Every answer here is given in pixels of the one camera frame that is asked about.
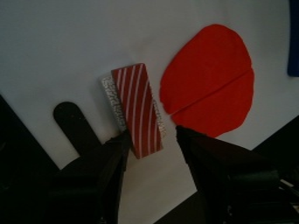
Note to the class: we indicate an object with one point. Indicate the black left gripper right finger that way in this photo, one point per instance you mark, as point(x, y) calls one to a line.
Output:
point(234, 180)

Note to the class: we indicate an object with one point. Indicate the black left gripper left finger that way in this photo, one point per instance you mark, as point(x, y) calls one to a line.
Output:
point(94, 180)

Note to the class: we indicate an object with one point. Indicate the salmon sushi toy with stripes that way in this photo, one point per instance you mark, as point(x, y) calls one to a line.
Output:
point(136, 110)

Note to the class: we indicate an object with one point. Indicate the red flat oval piece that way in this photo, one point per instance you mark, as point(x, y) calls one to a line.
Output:
point(210, 78)

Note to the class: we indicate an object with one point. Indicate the white cutting board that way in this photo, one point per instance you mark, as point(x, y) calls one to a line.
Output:
point(58, 52)

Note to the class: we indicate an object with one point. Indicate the dark blue flat object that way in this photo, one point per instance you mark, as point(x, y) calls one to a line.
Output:
point(294, 38)

